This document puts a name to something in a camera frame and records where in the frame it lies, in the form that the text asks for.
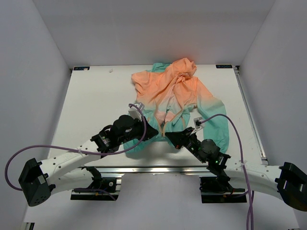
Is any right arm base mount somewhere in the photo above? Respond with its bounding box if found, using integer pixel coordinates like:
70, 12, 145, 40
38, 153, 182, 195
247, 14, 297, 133
197, 167, 248, 204

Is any orange and teal jacket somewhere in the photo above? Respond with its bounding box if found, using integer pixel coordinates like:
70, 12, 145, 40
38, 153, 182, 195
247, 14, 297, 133
123, 58, 229, 154

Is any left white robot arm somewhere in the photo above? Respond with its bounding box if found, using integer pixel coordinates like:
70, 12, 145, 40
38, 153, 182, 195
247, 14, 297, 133
18, 115, 158, 207

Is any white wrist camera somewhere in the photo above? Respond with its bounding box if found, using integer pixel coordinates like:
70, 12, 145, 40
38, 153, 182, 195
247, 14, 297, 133
191, 117, 204, 134
128, 102, 144, 120

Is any left blue table label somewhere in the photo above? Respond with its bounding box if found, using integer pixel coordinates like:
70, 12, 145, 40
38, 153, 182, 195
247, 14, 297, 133
73, 66, 90, 71

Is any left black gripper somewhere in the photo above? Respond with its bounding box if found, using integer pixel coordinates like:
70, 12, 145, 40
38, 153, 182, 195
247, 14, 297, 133
118, 116, 158, 145

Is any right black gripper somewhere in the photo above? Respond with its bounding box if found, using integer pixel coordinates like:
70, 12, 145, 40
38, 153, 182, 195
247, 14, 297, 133
166, 126, 206, 163

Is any aluminium table front rail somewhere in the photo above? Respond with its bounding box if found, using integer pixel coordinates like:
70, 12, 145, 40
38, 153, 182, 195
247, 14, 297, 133
95, 165, 216, 173

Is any blue table label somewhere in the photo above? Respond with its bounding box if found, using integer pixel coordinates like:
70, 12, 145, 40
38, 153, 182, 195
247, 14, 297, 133
73, 66, 90, 71
215, 64, 233, 69

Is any right blue table label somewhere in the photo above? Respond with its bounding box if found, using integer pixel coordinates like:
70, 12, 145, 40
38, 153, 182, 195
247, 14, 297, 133
215, 64, 233, 69

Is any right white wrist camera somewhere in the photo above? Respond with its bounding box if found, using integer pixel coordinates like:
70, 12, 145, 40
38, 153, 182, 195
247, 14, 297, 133
191, 117, 204, 134

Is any aluminium table right rail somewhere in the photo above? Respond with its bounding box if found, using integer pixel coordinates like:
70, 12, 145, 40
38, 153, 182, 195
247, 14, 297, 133
233, 66, 269, 166

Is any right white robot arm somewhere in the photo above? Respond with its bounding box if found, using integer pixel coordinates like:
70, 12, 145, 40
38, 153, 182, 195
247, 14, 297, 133
165, 128, 307, 212

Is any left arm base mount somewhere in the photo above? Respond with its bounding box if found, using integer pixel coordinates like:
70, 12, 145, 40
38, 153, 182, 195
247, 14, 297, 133
71, 166, 122, 201

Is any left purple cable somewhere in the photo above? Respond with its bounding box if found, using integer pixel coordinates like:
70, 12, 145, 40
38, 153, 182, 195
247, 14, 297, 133
4, 103, 147, 192

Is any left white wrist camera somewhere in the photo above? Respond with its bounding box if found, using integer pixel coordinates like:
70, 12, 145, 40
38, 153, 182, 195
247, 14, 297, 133
128, 102, 144, 120

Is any aluminium table rail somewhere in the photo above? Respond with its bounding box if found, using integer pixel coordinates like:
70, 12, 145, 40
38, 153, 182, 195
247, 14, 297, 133
233, 66, 269, 166
95, 165, 216, 173

